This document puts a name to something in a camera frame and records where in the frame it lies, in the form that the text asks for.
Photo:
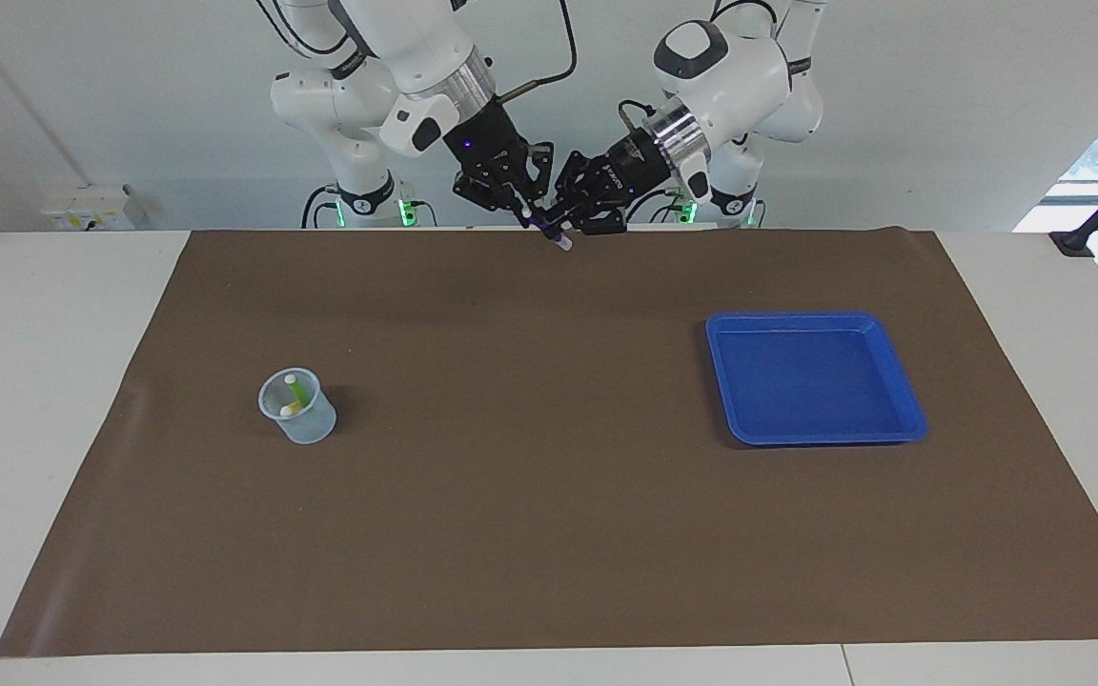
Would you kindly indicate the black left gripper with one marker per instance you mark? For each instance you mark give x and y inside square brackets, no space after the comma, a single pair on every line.
[642,164]

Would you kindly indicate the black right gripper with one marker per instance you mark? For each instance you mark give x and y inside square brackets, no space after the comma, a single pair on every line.
[487,141]

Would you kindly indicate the purple marker pen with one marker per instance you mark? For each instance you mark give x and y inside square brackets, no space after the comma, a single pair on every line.
[557,238]

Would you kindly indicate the green marker pen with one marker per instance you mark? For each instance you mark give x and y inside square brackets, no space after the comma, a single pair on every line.
[295,393]

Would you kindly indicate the yellow marker pen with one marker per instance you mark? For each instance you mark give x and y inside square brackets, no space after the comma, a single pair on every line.
[288,410]

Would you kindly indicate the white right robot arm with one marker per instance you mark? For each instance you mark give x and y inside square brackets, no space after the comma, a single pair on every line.
[416,38]

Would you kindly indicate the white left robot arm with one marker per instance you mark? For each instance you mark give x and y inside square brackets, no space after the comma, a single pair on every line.
[721,86]

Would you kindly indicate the brown paper table mat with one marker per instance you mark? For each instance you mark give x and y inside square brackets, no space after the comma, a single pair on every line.
[530,476]

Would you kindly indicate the blue plastic tray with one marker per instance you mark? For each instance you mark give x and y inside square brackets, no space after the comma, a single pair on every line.
[816,381]

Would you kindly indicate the translucent plastic cup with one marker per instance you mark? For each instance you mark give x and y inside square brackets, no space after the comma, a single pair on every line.
[311,431]

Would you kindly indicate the white wall socket box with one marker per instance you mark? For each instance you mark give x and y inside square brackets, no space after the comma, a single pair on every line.
[82,208]

